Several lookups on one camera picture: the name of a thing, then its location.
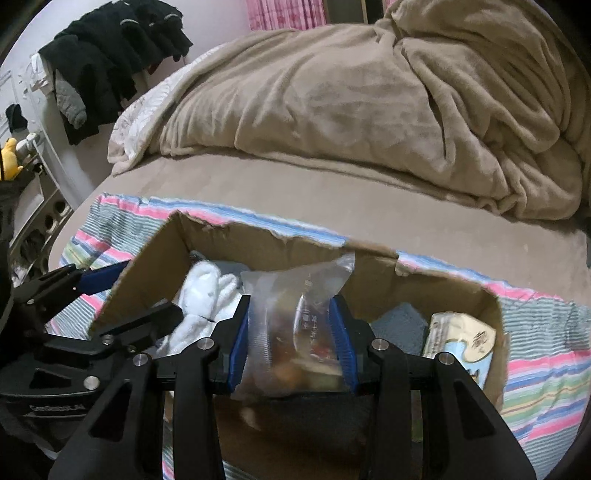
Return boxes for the cardboard box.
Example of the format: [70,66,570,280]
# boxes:
[90,210,509,480]

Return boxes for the hanging black clothes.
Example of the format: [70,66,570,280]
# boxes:
[39,0,194,147]

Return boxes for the yellow plush toy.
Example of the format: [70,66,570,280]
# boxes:
[0,137,25,181]

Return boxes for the bed with tan sheet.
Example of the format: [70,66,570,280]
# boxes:
[48,152,591,301]

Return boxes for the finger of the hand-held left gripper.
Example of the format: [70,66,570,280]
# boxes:
[11,259,133,315]
[44,300,185,357]

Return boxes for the white floral quilt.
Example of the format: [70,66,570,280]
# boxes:
[107,44,232,176]

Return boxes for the white socks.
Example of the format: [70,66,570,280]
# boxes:
[154,262,251,359]

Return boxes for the striped pastel towel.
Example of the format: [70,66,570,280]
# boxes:
[44,194,591,448]

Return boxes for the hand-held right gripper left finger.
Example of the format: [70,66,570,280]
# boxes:
[48,295,252,480]

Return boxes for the dark grey socks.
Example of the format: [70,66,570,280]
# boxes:
[369,302,430,357]

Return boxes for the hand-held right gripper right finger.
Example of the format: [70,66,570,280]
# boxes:
[329,294,539,480]

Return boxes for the light grey sock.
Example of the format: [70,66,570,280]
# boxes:
[189,251,248,283]

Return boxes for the clear zip bag of snacks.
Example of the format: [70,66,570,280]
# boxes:
[231,253,357,402]

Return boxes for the beige fleece blanket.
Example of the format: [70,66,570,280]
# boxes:
[159,0,590,220]

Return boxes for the grey quilted cloth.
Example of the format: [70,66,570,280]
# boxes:
[54,78,88,130]

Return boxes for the pink floral curtain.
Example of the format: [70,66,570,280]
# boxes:
[247,0,329,29]

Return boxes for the cream tissue packet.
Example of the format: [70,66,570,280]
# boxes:
[422,311,498,391]

